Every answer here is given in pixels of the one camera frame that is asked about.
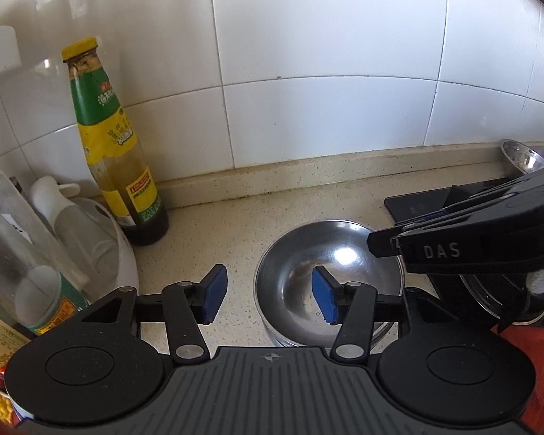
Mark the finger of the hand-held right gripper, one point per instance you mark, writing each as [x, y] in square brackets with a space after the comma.
[385, 242]
[476, 199]

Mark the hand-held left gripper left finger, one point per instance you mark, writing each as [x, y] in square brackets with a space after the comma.
[215, 294]

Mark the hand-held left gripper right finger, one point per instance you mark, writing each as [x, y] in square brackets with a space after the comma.
[324, 294]

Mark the black induction cooktop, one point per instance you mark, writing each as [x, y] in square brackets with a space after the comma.
[412, 204]

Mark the dark pot with steel rim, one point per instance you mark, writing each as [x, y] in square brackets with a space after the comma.
[480, 294]

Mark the white two-tier turntable rack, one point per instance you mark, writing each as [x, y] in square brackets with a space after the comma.
[113, 235]

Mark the red cloth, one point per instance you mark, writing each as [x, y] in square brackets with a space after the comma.
[539, 371]

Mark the white plastic squeeze bottle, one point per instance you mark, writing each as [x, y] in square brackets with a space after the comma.
[68, 222]

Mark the yellow green label sauce bottle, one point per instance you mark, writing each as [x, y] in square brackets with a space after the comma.
[113, 145]

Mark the clear bottle gold cap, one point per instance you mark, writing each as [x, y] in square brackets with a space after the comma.
[31, 244]

